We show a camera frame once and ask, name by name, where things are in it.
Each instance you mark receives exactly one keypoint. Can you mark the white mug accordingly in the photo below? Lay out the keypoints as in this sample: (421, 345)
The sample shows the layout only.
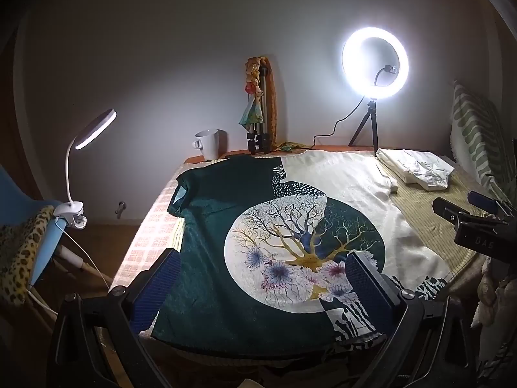
(209, 143)

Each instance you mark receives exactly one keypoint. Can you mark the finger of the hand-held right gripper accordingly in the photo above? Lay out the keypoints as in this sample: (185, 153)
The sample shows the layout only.
(486, 203)
(452, 212)

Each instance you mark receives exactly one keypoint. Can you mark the colourful scarf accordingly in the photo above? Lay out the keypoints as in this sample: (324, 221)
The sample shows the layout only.
(252, 89)

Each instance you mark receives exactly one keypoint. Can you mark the folded white clothes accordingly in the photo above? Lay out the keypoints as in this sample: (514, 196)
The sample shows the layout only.
(416, 167)

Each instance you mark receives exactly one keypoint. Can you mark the leopard print cloth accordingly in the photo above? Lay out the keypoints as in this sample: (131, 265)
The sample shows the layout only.
(20, 246)

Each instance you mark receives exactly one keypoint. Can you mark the pink checked blanket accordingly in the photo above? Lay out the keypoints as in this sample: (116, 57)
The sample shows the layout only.
(149, 230)

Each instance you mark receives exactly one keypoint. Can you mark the white clip lamp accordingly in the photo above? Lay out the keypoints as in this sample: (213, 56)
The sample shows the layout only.
(99, 125)

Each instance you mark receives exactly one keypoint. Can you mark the green white tree-print t-shirt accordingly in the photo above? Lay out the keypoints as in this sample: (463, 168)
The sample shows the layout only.
(210, 218)

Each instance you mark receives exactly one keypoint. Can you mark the orange yellow cloth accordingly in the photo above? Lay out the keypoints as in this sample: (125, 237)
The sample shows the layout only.
(274, 101)

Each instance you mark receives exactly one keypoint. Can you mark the metal wall hook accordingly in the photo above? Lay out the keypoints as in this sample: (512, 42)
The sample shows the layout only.
(120, 208)

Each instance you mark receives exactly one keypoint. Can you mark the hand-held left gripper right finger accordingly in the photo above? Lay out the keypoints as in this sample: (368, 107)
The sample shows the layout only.
(363, 287)

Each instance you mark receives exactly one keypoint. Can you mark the green white striped pillow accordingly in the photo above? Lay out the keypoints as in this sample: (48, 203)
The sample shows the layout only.
(472, 129)

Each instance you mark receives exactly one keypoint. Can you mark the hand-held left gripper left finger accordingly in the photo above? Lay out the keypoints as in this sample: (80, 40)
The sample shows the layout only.
(159, 283)

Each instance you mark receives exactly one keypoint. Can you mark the folded silver tripod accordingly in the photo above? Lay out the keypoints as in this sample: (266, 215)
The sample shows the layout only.
(260, 129)

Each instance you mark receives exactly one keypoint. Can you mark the blue chair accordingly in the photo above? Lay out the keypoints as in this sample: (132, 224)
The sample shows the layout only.
(24, 206)

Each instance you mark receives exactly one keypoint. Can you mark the beige plush toy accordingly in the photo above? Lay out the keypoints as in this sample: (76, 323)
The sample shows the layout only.
(490, 291)

